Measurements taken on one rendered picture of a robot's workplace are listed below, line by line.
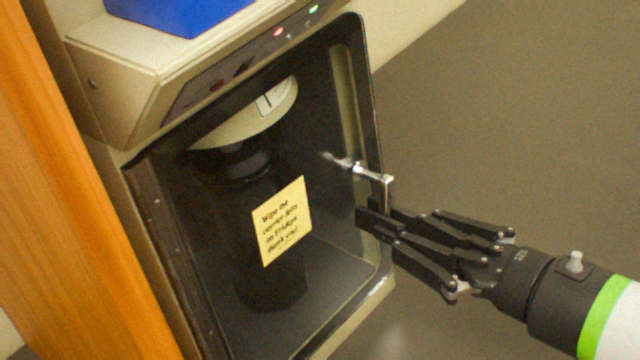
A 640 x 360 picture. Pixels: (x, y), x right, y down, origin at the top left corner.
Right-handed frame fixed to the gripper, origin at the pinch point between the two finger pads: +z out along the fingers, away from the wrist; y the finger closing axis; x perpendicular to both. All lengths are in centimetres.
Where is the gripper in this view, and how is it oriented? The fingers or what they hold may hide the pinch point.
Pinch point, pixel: (385, 220)
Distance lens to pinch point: 83.9
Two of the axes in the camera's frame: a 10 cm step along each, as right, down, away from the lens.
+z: -7.4, -3.3, 5.9
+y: -6.7, 4.3, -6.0
